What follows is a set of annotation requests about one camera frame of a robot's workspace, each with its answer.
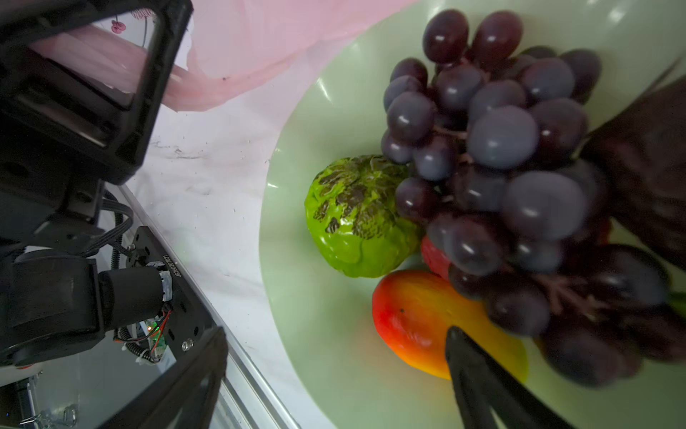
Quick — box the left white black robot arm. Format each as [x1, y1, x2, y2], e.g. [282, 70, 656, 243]
[1, 1, 193, 368]

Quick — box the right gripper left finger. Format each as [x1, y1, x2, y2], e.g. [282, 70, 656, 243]
[100, 327, 229, 429]

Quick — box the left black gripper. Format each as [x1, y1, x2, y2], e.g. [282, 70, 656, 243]
[1, 1, 193, 231]

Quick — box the small red strawberry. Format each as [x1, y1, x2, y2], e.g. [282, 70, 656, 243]
[421, 236, 450, 281]

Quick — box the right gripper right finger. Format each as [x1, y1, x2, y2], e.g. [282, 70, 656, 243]
[445, 326, 573, 429]

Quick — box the orange red mango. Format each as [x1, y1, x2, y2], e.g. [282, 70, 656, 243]
[372, 270, 529, 382]

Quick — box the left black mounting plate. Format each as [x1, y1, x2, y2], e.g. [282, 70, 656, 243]
[121, 226, 217, 359]

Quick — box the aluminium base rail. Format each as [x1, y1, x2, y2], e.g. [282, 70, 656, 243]
[0, 184, 301, 429]

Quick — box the pink plastic bag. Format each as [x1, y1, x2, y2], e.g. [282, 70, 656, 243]
[30, 0, 408, 112]

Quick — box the dark brown mangosteen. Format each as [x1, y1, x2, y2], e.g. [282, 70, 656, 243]
[581, 64, 685, 268]

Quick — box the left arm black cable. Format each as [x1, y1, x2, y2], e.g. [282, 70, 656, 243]
[79, 192, 135, 272]

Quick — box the light green plate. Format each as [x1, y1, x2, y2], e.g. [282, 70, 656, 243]
[259, 1, 685, 428]

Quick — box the green custard apple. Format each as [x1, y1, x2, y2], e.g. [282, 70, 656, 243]
[304, 155, 423, 278]

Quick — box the dark purple grape bunch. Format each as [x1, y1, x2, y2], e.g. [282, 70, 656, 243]
[382, 9, 685, 387]

